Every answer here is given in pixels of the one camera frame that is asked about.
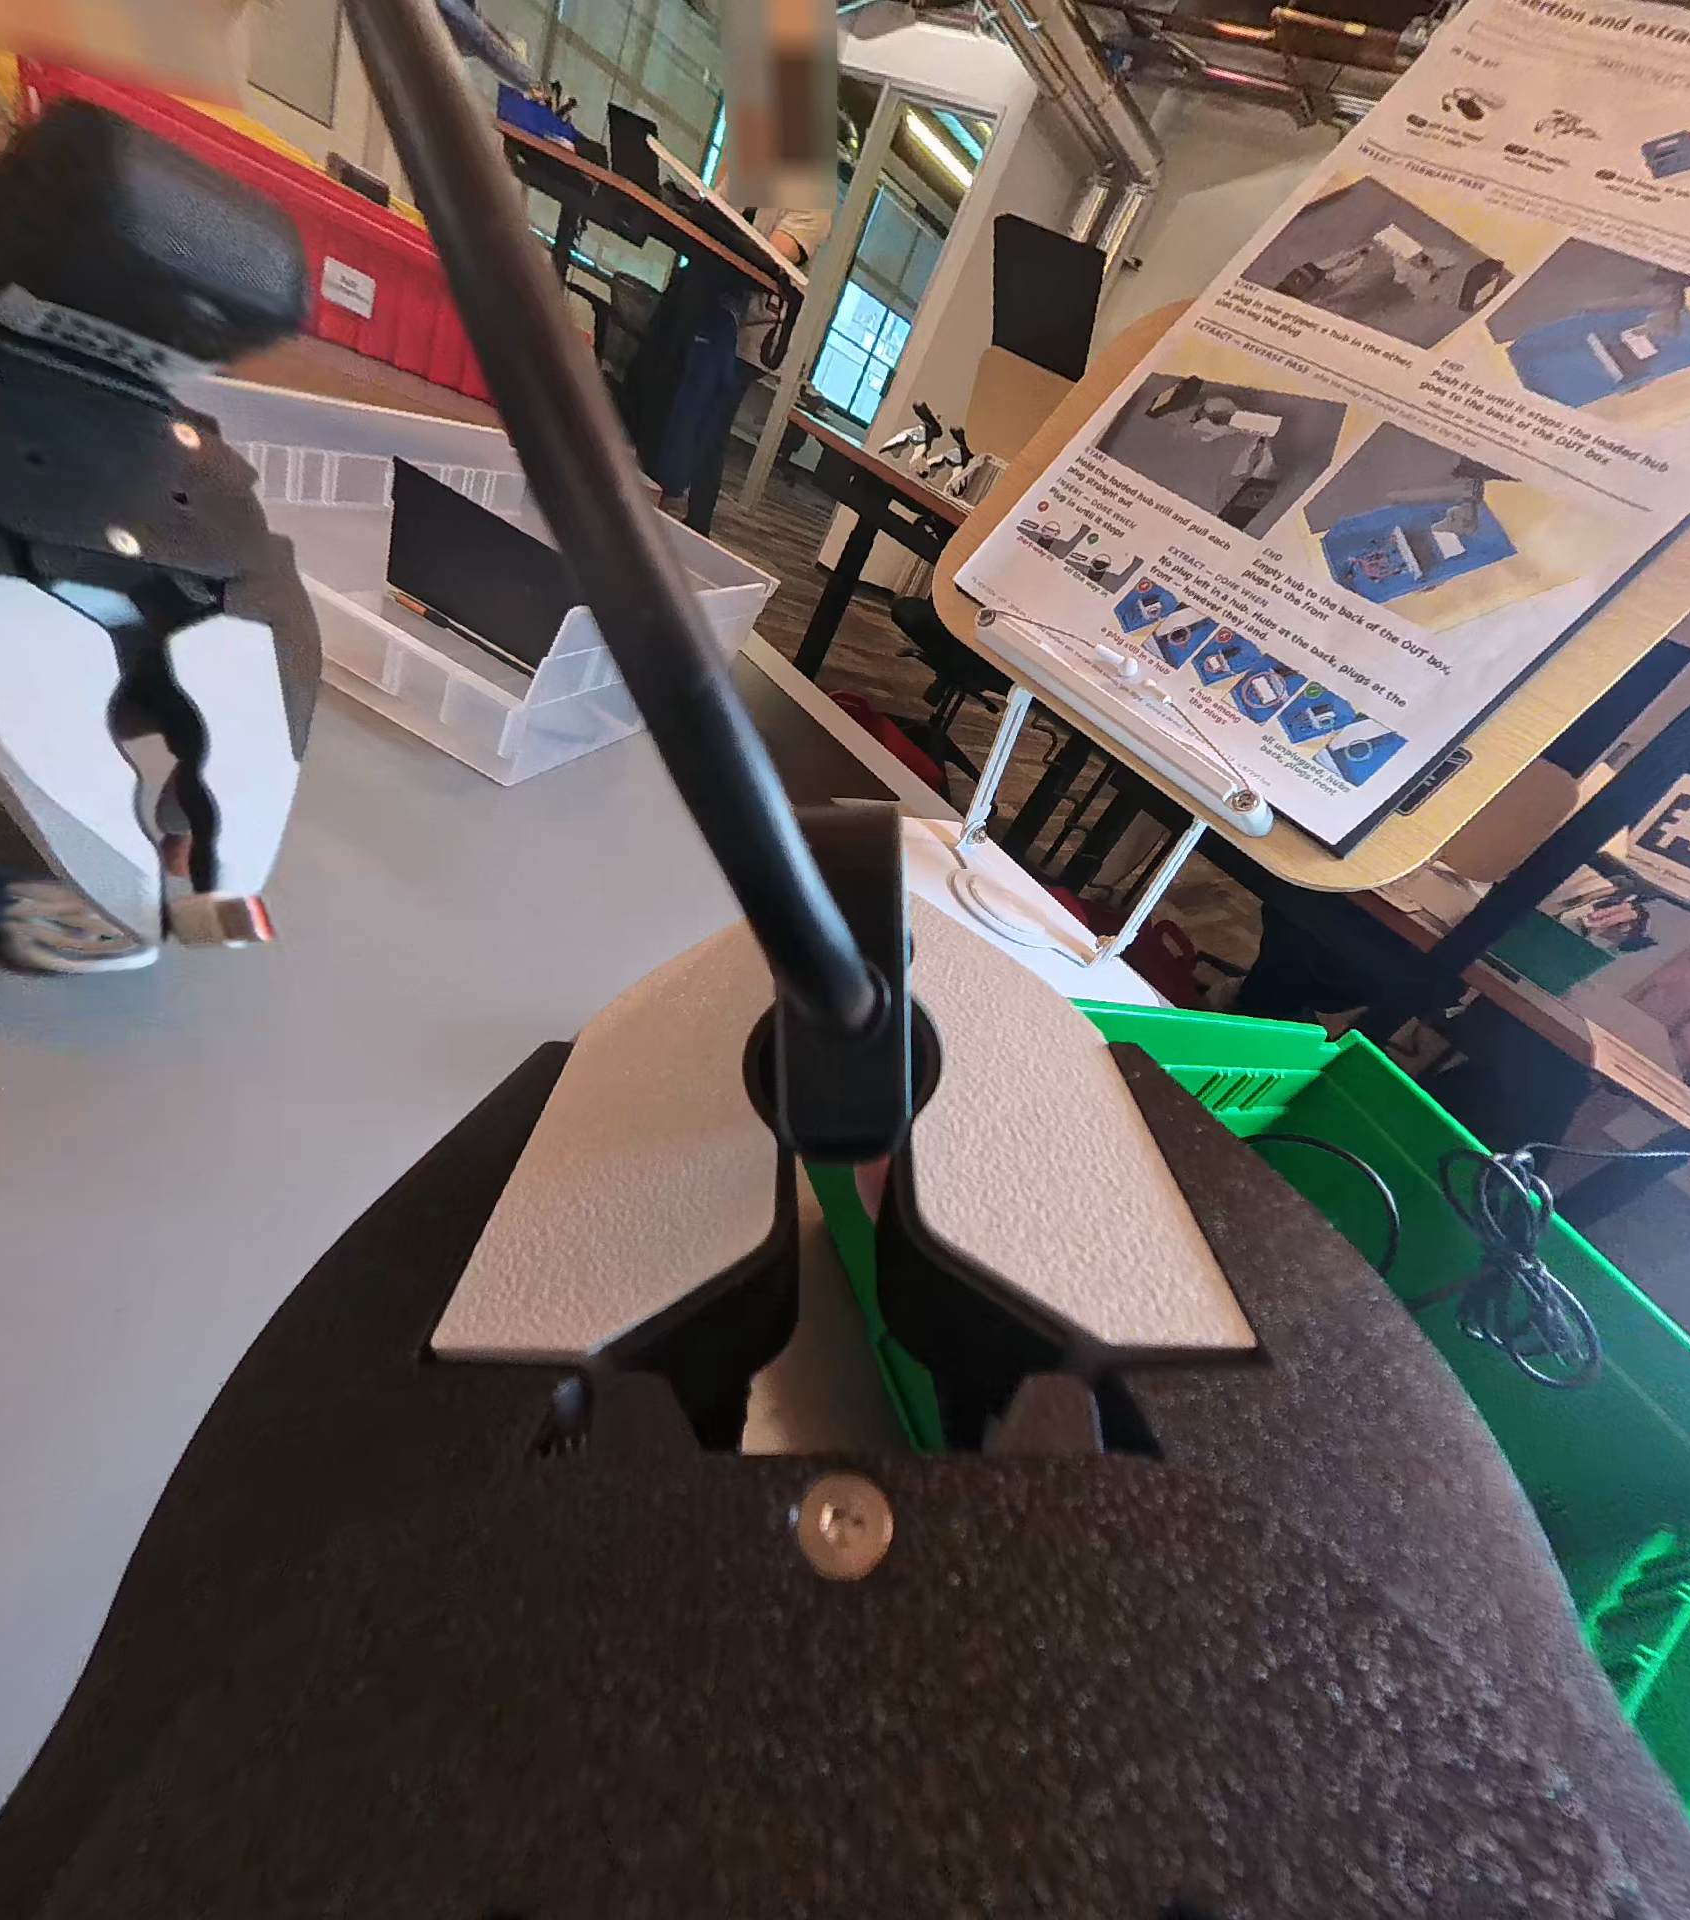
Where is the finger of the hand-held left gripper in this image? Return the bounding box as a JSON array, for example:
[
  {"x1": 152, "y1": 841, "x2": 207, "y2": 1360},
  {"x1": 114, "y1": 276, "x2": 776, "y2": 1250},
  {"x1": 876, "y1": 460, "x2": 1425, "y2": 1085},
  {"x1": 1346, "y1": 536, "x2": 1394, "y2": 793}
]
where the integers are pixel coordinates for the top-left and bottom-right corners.
[
  {"x1": 0, "y1": 565, "x2": 187, "y2": 949},
  {"x1": 162, "y1": 606, "x2": 307, "y2": 905}
]

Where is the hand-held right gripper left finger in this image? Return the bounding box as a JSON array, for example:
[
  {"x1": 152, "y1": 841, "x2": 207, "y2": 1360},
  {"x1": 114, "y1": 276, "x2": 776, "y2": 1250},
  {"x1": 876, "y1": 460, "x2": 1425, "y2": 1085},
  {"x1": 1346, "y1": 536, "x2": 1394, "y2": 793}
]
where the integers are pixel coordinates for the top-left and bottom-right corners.
[{"x1": 427, "y1": 913, "x2": 806, "y2": 1450}]

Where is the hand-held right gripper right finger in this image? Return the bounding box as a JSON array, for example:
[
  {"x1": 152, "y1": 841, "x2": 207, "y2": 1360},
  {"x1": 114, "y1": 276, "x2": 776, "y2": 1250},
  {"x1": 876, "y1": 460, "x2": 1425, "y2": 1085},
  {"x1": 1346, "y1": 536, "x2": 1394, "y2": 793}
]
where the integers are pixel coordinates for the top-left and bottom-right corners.
[{"x1": 873, "y1": 896, "x2": 1261, "y2": 1450}]

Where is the usb plug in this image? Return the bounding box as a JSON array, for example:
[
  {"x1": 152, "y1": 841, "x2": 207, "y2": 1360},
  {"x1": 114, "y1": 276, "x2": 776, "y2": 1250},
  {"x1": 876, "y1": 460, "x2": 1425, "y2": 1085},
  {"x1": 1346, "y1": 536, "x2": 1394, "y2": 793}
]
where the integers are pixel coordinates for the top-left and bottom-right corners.
[{"x1": 162, "y1": 887, "x2": 280, "y2": 952}]

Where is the black hub cable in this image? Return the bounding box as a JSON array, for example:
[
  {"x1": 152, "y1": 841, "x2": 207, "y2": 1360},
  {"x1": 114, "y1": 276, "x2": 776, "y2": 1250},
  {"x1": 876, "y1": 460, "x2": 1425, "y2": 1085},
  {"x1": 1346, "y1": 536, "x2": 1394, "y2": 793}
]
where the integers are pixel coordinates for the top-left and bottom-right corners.
[{"x1": 342, "y1": 0, "x2": 895, "y2": 1038}]

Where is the green plastic bin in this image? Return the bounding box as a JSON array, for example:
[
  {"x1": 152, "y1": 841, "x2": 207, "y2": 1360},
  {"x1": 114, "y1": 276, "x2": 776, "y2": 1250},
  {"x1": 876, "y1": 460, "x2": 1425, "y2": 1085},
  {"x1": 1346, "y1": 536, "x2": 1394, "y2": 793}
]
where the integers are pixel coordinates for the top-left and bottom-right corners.
[{"x1": 802, "y1": 996, "x2": 1690, "y2": 1862}]

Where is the clear plastic bin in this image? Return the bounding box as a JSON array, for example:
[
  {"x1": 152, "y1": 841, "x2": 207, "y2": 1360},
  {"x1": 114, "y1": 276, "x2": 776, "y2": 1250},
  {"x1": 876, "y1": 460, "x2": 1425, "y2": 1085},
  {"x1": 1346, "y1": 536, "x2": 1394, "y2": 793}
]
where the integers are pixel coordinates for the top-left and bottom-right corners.
[{"x1": 175, "y1": 374, "x2": 779, "y2": 789}]

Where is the black divider panel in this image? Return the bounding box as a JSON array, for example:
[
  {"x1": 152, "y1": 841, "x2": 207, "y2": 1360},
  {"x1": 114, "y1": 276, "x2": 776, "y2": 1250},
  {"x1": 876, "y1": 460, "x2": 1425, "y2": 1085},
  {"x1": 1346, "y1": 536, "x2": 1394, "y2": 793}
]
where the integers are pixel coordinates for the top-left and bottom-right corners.
[{"x1": 383, "y1": 456, "x2": 592, "y2": 672}]

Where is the red storage bin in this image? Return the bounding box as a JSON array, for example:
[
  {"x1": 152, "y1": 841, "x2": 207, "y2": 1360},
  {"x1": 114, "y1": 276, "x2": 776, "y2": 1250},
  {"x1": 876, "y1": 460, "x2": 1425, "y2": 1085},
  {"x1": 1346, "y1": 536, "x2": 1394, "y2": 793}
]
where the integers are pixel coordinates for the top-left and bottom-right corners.
[{"x1": 19, "y1": 56, "x2": 493, "y2": 403}]

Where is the pale wooden board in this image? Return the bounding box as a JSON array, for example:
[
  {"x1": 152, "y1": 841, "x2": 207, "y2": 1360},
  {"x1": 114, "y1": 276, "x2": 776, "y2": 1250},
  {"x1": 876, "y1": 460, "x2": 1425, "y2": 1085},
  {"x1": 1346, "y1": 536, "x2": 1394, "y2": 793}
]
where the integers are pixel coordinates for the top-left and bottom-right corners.
[{"x1": 932, "y1": 300, "x2": 1690, "y2": 893}]

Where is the instruction sheet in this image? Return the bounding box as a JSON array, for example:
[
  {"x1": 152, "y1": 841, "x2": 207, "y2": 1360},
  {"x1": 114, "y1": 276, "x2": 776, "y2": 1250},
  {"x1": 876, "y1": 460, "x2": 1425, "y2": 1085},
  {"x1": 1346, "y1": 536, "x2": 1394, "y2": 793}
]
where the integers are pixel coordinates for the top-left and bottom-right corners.
[{"x1": 962, "y1": 0, "x2": 1690, "y2": 859}]

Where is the black monitor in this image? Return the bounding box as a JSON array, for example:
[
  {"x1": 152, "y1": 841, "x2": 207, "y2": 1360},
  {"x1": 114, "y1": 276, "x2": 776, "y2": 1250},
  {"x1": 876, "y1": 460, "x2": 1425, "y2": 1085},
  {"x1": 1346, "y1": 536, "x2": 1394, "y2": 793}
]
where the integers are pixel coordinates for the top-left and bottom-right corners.
[{"x1": 992, "y1": 213, "x2": 1105, "y2": 383}]

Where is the black coiled cable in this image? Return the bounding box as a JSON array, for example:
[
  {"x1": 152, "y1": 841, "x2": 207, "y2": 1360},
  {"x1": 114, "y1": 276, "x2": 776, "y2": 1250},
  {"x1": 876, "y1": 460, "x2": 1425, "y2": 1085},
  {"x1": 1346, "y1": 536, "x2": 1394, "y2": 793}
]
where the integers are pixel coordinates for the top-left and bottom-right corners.
[{"x1": 1436, "y1": 1140, "x2": 1603, "y2": 1389}]

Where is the silver ventilation duct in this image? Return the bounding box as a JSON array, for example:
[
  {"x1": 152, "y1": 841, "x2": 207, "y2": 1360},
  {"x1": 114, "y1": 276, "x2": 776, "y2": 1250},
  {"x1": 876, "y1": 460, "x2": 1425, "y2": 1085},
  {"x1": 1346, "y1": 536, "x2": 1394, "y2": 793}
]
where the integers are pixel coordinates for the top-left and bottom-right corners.
[{"x1": 985, "y1": 0, "x2": 1162, "y2": 263}]

